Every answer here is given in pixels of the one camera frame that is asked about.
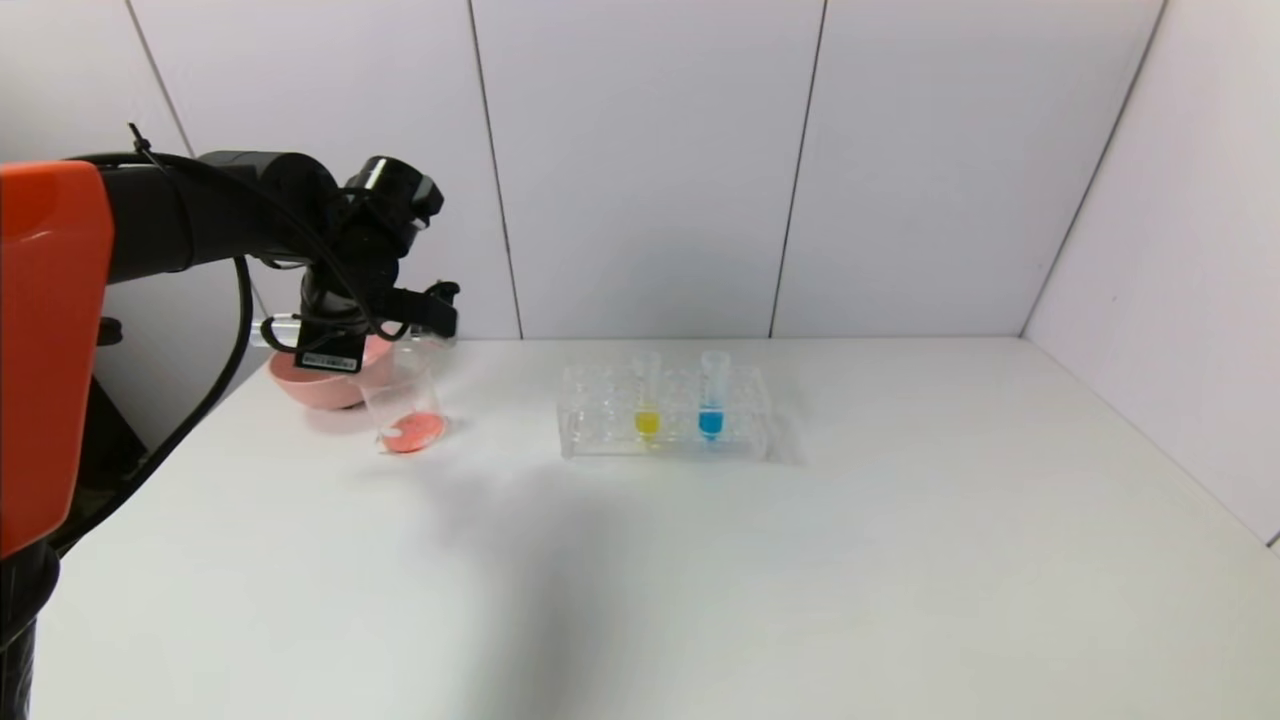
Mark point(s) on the blue pigment test tube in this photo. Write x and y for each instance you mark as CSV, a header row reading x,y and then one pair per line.
x,y
711,424

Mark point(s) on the clear glass beaker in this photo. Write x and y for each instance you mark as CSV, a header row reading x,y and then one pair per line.
x,y
410,430

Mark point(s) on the yellow pigment test tube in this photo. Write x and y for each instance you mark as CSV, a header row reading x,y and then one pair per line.
x,y
647,423

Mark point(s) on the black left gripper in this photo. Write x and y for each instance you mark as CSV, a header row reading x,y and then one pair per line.
x,y
331,352

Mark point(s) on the pink bowl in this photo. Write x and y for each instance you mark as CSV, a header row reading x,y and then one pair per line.
x,y
320,390

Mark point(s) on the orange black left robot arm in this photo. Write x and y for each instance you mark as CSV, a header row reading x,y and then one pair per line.
x,y
50,350

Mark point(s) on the clear acrylic test tube rack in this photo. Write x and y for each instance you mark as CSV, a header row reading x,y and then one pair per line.
x,y
600,430

